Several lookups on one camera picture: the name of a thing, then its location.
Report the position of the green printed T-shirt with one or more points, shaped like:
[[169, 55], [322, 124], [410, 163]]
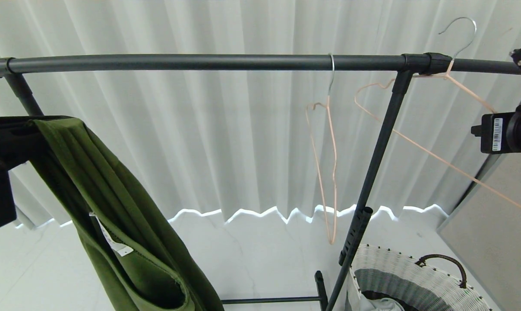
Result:
[[113, 194]]

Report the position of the pink clothes hanger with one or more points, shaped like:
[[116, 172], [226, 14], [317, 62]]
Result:
[[328, 103], [449, 71]]

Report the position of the black clothes rack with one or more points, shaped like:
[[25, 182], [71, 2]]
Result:
[[200, 62]]

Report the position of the white laundry basket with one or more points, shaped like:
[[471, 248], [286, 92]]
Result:
[[415, 280]]

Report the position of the white curtain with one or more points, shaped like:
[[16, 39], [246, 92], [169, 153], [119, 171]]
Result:
[[200, 129]]

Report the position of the pale grey garment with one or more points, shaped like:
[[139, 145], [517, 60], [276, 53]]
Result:
[[385, 306]]

